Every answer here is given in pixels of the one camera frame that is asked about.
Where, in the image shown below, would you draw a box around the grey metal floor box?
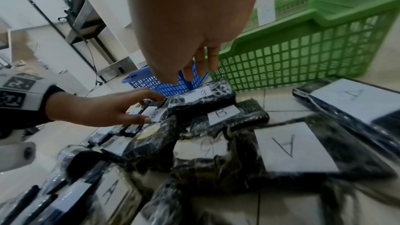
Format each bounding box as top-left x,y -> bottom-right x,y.
97,55 -> 138,83

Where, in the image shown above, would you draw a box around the white paper label B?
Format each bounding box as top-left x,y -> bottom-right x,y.
257,3 -> 276,27

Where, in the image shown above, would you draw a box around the black wristband with markers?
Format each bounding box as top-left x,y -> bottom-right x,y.
0,69 -> 67,136

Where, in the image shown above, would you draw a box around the pile of black packets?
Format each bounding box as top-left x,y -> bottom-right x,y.
0,77 -> 400,225

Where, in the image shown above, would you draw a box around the black office chair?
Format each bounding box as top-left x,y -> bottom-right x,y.
59,0 -> 88,31

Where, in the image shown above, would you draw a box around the green plastic mesh basket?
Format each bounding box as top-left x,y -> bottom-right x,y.
207,0 -> 400,92

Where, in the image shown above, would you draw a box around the blue plastic mesh basket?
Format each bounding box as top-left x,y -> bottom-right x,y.
121,58 -> 210,97

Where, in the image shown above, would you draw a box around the white shelf unit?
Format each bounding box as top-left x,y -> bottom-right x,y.
0,0 -> 151,94

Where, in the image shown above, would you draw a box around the person's left hand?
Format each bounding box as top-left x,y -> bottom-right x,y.
46,88 -> 167,128

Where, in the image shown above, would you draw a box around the person's right hand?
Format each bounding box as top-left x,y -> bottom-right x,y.
122,0 -> 270,85

